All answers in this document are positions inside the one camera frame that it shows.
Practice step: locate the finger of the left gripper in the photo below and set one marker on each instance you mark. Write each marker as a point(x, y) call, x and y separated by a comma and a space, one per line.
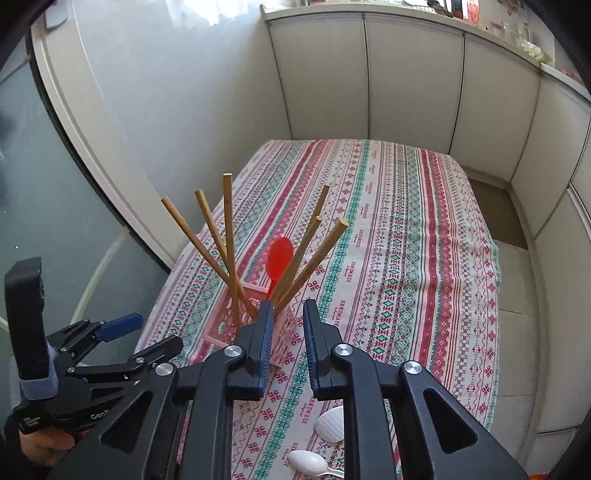
point(79, 339)
point(138, 364)

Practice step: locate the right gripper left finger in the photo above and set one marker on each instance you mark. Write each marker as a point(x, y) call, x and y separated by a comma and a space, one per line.
point(178, 424)

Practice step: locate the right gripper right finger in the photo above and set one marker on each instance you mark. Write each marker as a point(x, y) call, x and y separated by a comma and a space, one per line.
point(400, 421)

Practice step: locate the white rice paddle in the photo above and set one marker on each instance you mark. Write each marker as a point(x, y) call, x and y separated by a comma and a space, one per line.
point(330, 426)

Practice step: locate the wooden chopstick five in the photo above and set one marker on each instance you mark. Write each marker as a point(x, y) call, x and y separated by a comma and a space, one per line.
point(295, 262)

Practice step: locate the white plastic spoon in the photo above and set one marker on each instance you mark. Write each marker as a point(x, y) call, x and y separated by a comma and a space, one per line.
point(312, 464)

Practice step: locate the wooden chopstick one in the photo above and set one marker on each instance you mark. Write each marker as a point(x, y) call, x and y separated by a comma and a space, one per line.
point(209, 259)

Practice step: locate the wooden chopstick six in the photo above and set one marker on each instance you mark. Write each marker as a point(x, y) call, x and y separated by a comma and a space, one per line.
point(310, 267)

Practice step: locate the red plastic spoon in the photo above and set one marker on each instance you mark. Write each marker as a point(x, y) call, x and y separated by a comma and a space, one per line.
point(280, 254)

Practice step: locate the wooden chopstick three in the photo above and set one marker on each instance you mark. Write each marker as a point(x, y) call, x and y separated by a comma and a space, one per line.
point(228, 228)

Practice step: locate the wooden chopstick four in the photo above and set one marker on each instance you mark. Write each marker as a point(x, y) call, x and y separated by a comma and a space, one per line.
point(320, 203)

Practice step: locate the wooden chopstick two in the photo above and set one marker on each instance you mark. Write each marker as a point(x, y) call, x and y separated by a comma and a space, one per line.
point(214, 235)

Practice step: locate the person's left hand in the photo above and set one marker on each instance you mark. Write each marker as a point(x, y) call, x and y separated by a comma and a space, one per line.
point(45, 447)

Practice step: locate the glass sliding door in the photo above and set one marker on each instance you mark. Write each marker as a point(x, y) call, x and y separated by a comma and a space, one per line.
point(92, 266)

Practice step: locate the white cabinet row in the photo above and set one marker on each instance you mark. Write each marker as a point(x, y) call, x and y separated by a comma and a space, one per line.
point(407, 76)

